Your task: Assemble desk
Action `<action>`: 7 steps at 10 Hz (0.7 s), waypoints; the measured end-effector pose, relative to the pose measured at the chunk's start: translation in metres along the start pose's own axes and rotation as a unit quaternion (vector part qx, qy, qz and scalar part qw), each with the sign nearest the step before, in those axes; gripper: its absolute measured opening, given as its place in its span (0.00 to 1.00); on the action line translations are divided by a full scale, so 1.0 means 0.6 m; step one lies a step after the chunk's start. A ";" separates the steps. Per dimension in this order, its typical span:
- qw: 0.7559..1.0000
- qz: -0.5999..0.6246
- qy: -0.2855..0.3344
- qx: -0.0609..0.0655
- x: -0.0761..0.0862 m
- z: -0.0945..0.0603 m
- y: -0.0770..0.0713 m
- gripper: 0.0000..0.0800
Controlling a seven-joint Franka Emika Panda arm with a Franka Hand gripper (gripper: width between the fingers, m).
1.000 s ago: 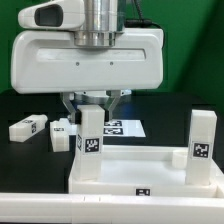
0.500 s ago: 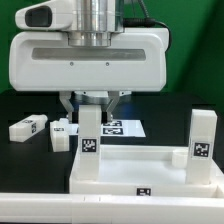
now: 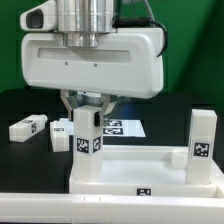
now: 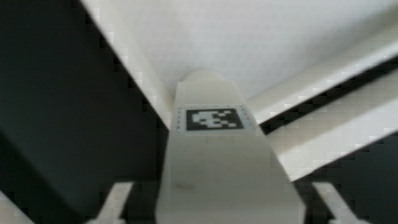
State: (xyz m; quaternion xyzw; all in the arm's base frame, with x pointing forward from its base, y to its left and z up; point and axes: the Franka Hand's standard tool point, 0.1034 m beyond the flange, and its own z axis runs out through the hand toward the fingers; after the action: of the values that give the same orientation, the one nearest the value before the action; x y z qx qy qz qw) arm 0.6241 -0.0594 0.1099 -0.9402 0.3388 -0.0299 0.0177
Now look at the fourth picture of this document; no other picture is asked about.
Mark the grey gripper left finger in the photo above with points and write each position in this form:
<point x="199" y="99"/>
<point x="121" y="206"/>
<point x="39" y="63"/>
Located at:
<point x="112" y="208"/>

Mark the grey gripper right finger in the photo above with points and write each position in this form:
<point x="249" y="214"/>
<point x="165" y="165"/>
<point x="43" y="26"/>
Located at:
<point x="334" y="202"/>

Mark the white desk leg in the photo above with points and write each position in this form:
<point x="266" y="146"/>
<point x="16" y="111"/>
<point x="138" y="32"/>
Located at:
<point x="224" y="182"/>

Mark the white desk top tray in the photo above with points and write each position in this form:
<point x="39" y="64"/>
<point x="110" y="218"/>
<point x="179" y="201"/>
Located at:
<point x="288" y="46"/>

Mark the white front fence bar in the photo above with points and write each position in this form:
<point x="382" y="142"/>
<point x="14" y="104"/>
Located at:
<point x="339" y="128"/>

